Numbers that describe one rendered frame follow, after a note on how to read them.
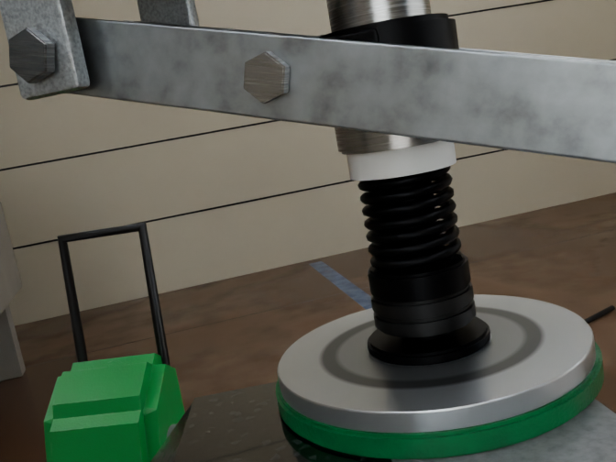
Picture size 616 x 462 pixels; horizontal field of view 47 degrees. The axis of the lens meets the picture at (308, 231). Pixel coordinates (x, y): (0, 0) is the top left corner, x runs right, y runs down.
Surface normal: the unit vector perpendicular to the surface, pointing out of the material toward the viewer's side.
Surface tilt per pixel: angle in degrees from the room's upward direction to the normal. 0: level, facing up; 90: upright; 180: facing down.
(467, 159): 90
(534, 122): 90
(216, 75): 90
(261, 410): 0
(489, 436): 90
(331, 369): 0
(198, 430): 0
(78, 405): 72
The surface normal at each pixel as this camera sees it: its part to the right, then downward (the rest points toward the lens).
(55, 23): -0.36, 0.23
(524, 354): -0.17, -0.97
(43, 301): 0.22, 0.14
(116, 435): -0.18, -0.11
